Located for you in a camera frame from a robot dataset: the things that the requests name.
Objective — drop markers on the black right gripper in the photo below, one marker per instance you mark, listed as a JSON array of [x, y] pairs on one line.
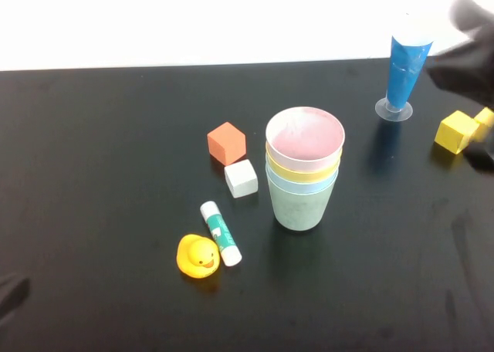
[[467, 74]]

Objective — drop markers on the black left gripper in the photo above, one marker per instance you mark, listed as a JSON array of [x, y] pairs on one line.
[[13, 298]]

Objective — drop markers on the pink plastic cup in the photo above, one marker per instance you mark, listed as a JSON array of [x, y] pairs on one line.
[[305, 136]]

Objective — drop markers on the yellow plastic cup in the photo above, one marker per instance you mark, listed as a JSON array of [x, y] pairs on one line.
[[301, 172]]

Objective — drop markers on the light blue plastic cup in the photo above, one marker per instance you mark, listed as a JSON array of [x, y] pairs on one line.
[[301, 188]]

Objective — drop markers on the yellow foam cube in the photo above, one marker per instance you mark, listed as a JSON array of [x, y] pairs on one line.
[[485, 122], [455, 134]]

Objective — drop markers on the blue upside-down tube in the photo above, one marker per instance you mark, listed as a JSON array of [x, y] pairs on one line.
[[403, 74]]

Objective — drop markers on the yellow rubber duck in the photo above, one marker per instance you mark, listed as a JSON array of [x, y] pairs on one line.
[[197, 257]]

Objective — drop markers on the pale green plastic cup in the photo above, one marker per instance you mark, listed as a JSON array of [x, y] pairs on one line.
[[301, 213]]

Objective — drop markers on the white green glue stick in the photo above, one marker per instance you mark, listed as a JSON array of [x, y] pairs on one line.
[[220, 232]]

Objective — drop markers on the white foam cube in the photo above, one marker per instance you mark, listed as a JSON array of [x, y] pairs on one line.
[[242, 178]]

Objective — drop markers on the orange foam cube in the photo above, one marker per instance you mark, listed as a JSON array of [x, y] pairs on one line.
[[227, 143]]

